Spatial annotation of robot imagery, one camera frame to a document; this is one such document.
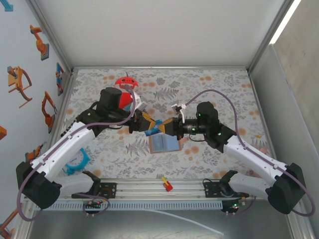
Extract blue VIP credit card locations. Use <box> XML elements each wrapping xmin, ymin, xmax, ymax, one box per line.
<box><xmin>144</xmin><ymin>119</ymin><xmax>165</xmax><ymax>137</ymax></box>

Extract pink card holder blue pockets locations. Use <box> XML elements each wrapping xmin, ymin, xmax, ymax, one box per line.
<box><xmin>149</xmin><ymin>134</ymin><xmax>181</xmax><ymax>154</ymax></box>

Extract red shark plush toy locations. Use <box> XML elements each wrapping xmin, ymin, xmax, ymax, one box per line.
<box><xmin>114</xmin><ymin>72</ymin><xmax>139</xmax><ymax>112</ymax></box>

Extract floral tablecloth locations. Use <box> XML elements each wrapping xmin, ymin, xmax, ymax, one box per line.
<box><xmin>53</xmin><ymin>68</ymin><xmax>274</xmax><ymax>180</ymax></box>

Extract small red yellow toy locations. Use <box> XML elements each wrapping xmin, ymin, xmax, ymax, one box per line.
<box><xmin>161</xmin><ymin>176</ymin><xmax>173</xmax><ymax>193</ymax></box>

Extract blue alarm clock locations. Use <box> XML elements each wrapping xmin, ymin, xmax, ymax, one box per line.
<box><xmin>62</xmin><ymin>148</ymin><xmax>89</xmax><ymax>176</ymax></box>

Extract small circuit board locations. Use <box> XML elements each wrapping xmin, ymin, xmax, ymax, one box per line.
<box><xmin>84</xmin><ymin>200</ymin><xmax>103</xmax><ymax>209</ymax></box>
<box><xmin>221</xmin><ymin>199</ymin><xmax>246</xmax><ymax>214</ymax></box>

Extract thin white tube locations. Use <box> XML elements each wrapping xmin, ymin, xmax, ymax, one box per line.
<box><xmin>146</xmin><ymin>208</ymin><xmax>225</xmax><ymax>236</ymax></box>

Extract orange claw gripper sticker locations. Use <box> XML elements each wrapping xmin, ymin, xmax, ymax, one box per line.
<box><xmin>6</xmin><ymin>65</ymin><xmax>33</xmax><ymax>109</ymax></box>

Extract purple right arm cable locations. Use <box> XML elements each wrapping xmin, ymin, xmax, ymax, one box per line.
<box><xmin>184</xmin><ymin>89</ymin><xmax>315</xmax><ymax>217</ymax></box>

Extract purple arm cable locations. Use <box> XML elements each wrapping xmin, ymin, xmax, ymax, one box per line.
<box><xmin>184</xmin><ymin>89</ymin><xmax>315</xmax><ymax>217</ymax></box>
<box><xmin>16</xmin><ymin>84</ymin><xmax>137</xmax><ymax>222</ymax></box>

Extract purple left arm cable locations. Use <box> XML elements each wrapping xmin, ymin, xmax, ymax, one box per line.
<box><xmin>16</xmin><ymin>84</ymin><xmax>137</xmax><ymax>222</ymax></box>

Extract wide aluminium base rail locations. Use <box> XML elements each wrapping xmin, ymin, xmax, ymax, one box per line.
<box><xmin>59</xmin><ymin>177</ymin><xmax>301</xmax><ymax>200</ymax></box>

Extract white slotted cable duct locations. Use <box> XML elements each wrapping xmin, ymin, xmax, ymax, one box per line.
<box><xmin>51</xmin><ymin>201</ymin><xmax>223</xmax><ymax>211</ymax></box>

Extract short purple cable loop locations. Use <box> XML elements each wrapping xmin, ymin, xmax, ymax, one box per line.
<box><xmin>225</xmin><ymin>195</ymin><xmax>257</xmax><ymax>217</ymax></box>
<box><xmin>82</xmin><ymin>193</ymin><xmax>111</xmax><ymax>218</ymax></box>

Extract aluminium frame post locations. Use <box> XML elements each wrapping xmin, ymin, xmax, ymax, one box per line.
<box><xmin>25</xmin><ymin>0</ymin><xmax>75</xmax><ymax>73</ymax></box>
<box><xmin>247</xmin><ymin>0</ymin><xmax>297</xmax><ymax>75</ymax></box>

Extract blue wall sticker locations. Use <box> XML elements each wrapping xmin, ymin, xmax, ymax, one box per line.
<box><xmin>0</xmin><ymin>0</ymin><xmax>14</xmax><ymax>12</ymax></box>

